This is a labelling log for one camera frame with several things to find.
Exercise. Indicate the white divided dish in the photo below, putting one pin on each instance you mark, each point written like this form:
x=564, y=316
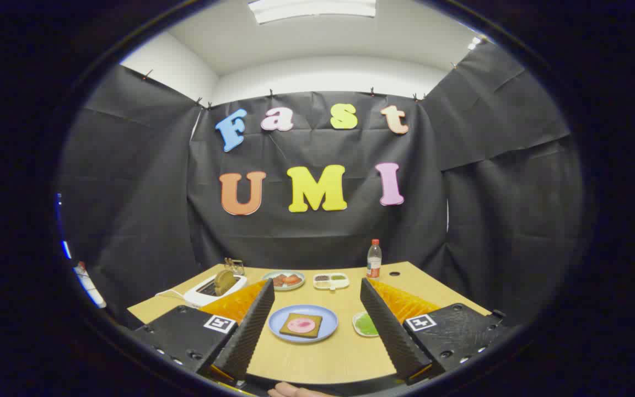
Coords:
x=331, y=285

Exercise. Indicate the pink ham slice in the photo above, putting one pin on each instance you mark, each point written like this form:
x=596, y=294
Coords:
x=301, y=325

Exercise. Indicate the pale green plate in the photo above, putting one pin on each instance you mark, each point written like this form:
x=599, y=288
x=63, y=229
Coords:
x=281, y=288

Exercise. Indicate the ceiling light panel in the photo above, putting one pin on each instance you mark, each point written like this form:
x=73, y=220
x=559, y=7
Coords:
x=312, y=8

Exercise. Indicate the brown meat patty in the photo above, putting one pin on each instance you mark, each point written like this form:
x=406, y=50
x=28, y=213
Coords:
x=279, y=280

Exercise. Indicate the red tomato slice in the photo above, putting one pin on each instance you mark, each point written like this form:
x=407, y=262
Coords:
x=292, y=279

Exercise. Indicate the black backdrop cloth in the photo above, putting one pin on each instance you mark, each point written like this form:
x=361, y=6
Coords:
x=317, y=237

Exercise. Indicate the white toaster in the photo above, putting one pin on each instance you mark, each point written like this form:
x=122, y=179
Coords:
x=196, y=299

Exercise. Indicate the blue plate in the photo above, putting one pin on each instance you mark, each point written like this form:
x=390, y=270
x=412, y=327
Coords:
x=276, y=325

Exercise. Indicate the brown bread slice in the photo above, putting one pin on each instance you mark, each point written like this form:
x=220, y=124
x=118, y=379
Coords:
x=224, y=282

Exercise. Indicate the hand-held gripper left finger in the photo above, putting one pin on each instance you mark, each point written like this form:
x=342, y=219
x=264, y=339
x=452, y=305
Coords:
x=251, y=331

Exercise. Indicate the toasted bread slice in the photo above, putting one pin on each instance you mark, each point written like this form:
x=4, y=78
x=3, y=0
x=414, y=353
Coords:
x=287, y=331

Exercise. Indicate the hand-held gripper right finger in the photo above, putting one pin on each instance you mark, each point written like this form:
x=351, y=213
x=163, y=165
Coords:
x=389, y=331

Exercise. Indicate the small white square plate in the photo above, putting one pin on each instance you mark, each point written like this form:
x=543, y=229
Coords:
x=354, y=321

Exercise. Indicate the clear bottle with red cap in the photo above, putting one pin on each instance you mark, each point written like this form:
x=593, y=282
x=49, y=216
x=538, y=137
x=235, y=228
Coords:
x=373, y=264

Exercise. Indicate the green lettuce leaf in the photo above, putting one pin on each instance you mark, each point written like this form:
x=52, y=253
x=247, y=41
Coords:
x=366, y=325

